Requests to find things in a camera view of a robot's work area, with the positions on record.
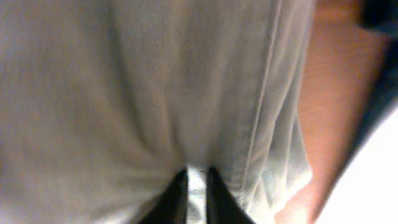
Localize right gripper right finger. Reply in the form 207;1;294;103
206;167;254;224

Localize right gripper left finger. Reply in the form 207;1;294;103
139;170;188;224

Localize olive green shorts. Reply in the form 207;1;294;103
1;0;315;223

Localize white t-shirt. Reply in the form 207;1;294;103
317;110;397;224

